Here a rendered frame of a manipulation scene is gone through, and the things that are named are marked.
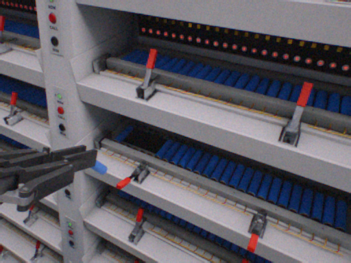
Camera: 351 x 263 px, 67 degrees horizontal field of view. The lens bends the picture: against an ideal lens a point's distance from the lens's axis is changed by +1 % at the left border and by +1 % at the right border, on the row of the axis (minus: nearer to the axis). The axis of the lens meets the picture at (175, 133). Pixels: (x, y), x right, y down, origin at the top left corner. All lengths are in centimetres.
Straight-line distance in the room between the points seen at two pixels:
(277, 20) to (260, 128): 16
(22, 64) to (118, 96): 29
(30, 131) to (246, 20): 63
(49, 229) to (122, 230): 37
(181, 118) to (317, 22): 24
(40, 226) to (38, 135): 39
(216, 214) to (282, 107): 24
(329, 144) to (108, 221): 57
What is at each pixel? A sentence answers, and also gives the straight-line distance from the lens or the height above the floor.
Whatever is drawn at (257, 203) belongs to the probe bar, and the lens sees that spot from 55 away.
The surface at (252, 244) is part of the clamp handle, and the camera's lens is 48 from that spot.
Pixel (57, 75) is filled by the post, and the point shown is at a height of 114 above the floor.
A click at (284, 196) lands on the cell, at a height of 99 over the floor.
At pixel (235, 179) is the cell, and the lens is 59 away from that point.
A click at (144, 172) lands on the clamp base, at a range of 60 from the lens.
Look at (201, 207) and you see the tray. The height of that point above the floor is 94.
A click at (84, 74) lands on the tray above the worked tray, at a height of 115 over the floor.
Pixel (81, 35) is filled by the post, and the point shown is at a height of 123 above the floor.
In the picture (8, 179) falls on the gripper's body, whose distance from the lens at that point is 36.
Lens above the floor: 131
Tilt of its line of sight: 27 degrees down
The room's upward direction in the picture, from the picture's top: 8 degrees clockwise
